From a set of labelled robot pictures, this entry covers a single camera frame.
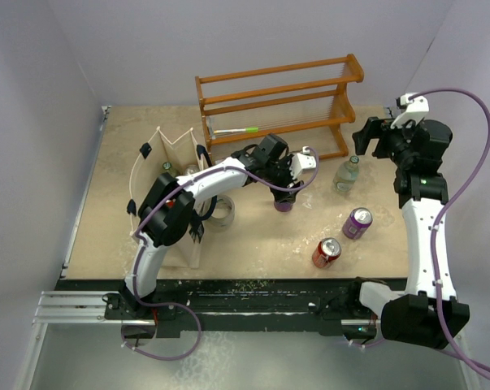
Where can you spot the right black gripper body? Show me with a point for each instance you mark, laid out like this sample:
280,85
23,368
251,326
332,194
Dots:
399,140

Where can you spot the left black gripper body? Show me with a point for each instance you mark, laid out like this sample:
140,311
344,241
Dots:
280,175

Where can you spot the purple Fanta can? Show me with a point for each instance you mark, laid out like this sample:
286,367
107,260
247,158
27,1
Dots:
284,205

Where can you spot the clear glass bottle green cap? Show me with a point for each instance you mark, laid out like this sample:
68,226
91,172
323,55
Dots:
170,169

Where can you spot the beige canvas tote bag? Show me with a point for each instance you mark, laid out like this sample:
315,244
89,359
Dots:
146,169

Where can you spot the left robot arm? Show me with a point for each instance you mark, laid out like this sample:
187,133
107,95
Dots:
168,211

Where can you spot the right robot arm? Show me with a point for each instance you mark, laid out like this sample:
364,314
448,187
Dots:
428,312

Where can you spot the green and white pen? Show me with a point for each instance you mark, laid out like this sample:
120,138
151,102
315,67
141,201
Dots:
235,130

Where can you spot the clear tape roll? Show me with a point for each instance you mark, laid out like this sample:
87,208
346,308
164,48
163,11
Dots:
223,215

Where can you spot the orange wooden shelf rack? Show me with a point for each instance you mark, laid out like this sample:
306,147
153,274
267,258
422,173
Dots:
303,101

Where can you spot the purple soda can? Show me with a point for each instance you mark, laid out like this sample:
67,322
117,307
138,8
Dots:
358,221

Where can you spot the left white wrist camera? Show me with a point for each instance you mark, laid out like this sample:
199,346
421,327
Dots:
302,161

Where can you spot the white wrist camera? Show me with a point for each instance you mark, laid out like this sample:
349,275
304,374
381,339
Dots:
302,161
414,108

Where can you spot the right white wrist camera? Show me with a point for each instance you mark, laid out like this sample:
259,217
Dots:
414,108

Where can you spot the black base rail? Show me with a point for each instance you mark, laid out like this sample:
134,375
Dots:
322,306

